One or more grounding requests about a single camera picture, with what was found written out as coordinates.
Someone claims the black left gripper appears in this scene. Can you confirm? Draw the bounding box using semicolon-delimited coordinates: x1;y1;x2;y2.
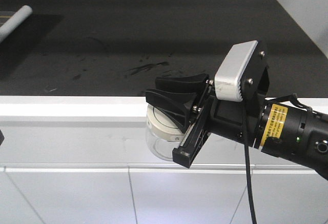
0;130;4;146

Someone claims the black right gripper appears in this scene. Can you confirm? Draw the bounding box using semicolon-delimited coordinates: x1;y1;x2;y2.
146;73;267;168

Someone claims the glass jar with beige lid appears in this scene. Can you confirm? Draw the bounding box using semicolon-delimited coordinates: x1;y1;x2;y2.
146;104;185;161

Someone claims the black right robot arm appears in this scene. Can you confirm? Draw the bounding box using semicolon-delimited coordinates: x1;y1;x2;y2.
146;74;327;178

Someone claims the white fume hood cabinet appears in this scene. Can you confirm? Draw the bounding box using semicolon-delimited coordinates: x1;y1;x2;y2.
0;95;328;224

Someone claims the white plastic pipe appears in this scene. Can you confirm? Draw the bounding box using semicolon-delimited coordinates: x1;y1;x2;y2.
1;5;33;43

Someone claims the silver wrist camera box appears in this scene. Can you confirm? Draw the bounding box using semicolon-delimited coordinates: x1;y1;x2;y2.
214;40;258;102

